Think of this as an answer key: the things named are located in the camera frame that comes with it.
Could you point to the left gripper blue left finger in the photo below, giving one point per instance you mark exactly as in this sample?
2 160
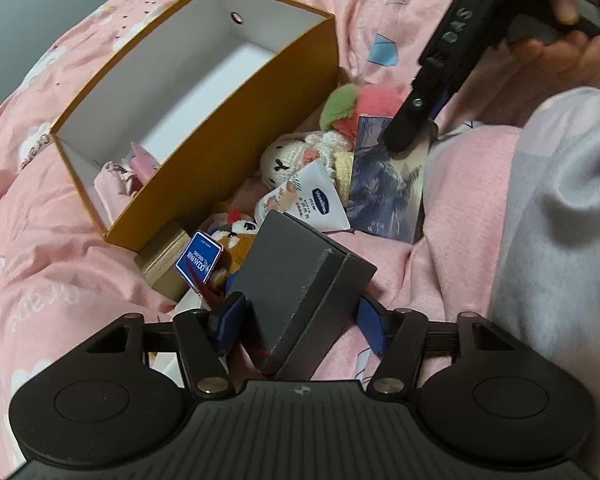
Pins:
228 322

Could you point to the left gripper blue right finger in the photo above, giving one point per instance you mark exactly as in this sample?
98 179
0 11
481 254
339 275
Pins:
374 322

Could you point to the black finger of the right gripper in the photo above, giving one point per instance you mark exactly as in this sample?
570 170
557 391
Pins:
417 111

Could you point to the blue tag plush doll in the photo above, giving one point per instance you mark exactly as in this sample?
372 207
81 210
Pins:
218 250

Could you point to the dark grey gift box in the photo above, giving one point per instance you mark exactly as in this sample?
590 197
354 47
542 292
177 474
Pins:
301 288

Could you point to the pink green fluffy plush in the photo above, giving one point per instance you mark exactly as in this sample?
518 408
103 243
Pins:
346 104

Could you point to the gold small box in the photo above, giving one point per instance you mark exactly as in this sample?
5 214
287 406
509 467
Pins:
156 261

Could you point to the palm tree photo card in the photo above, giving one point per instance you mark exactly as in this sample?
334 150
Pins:
385 194

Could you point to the white crochet bunny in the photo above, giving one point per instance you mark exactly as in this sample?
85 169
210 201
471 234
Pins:
291 152

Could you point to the red feather toy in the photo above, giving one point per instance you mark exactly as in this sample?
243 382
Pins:
242 365

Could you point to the grey sleeve forearm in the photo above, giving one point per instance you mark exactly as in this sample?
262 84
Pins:
547 286

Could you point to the person right hand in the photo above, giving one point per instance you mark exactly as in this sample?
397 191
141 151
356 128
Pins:
541 71

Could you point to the pink cylinder bottle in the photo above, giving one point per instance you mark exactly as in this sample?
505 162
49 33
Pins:
143 164

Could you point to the orange cardboard storage box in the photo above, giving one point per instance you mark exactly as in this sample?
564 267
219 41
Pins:
204 87

